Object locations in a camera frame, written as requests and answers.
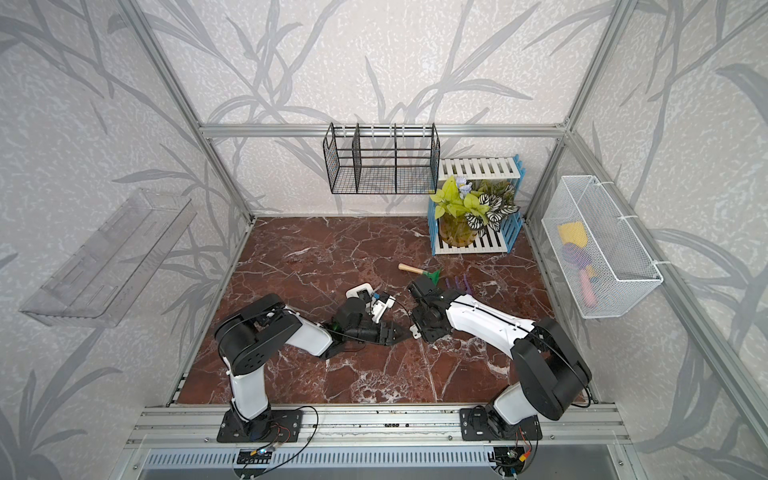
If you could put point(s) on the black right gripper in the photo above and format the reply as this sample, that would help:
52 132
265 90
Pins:
431 335

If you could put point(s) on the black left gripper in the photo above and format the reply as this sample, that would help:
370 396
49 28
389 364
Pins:
384 336

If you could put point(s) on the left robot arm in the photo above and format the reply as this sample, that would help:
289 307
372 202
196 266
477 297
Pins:
257 332

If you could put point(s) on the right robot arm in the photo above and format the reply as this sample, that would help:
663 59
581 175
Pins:
550 371

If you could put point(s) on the potted plant glass jar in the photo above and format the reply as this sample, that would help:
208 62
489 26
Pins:
465 210

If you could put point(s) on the purple pink trowel in basket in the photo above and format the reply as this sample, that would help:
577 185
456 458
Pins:
580 259

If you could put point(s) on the blue white slatted crate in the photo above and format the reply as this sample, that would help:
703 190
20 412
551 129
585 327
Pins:
500 168

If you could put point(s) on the yellow trowel in basket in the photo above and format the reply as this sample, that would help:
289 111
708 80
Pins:
573 233

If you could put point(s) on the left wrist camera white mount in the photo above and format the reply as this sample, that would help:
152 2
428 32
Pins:
379 304

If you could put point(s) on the green rake wooden handle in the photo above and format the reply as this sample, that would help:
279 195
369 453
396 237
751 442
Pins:
433 276

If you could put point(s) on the purple fork pink handle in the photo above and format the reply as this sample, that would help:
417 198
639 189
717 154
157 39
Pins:
459 283

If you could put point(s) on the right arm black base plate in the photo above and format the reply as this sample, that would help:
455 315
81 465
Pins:
482 423

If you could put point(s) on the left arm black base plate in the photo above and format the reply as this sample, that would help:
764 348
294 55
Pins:
272 426

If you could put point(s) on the black wire organizer basket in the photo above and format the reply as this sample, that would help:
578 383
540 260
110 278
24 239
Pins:
382 160

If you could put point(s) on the white wire mesh basket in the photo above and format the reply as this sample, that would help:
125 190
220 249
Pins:
622 271

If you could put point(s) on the aluminium front rail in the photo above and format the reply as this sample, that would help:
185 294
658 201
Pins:
375 425

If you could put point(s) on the clear acrylic wall shelf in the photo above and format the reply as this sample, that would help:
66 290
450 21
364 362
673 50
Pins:
98 284

